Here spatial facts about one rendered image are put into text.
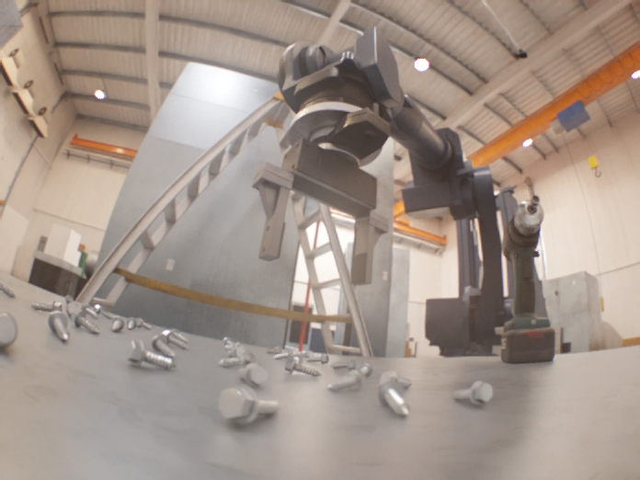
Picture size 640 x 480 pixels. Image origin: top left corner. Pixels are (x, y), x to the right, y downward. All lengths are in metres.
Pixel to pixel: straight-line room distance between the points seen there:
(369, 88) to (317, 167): 0.16
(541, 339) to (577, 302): 6.41
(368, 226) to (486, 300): 1.42
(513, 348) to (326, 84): 0.45
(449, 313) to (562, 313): 5.25
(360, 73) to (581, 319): 6.60
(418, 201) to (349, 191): 1.00
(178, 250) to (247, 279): 0.59
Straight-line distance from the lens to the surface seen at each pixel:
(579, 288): 6.85
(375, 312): 2.62
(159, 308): 2.24
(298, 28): 8.60
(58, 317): 0.15
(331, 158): 0.37
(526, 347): 0.42
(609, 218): 11.66
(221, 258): 2.25
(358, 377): 0.15
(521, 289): 0.47
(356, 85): 0.43
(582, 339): 6.76
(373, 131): 0.35
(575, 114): 8.83
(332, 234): 1.75
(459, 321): 1.87
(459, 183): 1.31
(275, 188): 0.32
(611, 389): 0.17
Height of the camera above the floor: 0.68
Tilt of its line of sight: 20 degrees up
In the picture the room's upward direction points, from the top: 7 degrees clockwise
